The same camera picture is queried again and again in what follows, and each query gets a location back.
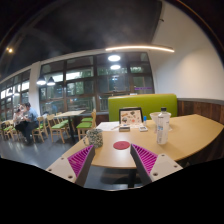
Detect green-white patterned mug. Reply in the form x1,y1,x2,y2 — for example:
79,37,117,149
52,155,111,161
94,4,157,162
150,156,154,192
82,128,104,149

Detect green-seated wooden chairs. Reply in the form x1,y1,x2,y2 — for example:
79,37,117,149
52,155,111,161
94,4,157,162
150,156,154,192
0,108,98,144

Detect green upholstered bench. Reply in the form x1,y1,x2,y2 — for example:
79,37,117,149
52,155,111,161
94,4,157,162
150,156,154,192
107,93,179,123

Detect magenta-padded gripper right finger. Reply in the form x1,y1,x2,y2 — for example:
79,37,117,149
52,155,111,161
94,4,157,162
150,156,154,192
129,143,184,186

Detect flat round red coaster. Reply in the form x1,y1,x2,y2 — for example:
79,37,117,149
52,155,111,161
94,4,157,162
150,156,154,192
112,140,131,151

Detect clear black-capped drink bottle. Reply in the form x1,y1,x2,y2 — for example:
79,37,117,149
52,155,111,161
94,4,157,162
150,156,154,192
156,107,172,145

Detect curved linear ceiling light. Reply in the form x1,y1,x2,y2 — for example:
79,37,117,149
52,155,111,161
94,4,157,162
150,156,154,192
105,45,175,54

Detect person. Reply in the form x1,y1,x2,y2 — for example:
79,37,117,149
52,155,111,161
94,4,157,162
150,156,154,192
20,102,40,144
12,105,26,133

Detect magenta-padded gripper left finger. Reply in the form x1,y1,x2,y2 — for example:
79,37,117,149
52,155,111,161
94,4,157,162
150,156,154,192
45,144,96,188

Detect wooden dining table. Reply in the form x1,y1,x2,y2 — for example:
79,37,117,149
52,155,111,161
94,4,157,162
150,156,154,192
54,109,87,143

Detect white paper sheets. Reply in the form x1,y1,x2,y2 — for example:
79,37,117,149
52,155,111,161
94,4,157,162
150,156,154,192
95,121,120,132

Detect pendant lamp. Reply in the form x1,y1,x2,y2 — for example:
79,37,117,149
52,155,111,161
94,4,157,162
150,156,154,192
36,75,47,86
46,76,56,87

